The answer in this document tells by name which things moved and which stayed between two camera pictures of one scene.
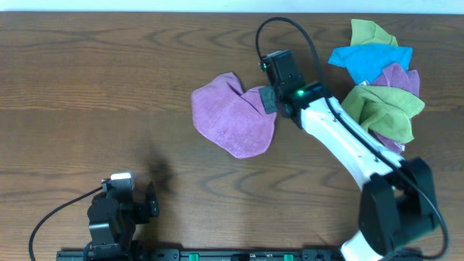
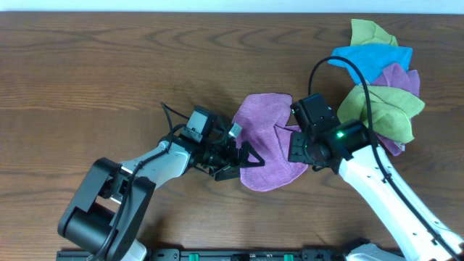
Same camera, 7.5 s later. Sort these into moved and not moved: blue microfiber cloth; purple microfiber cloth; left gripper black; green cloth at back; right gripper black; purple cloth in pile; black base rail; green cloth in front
Moved: left gripper black; purple microfiber cloth; right gripper black
Not moved: green cloth in front; purple cloth in pile; blue microfiber cloth; black base rail; green cloth at back
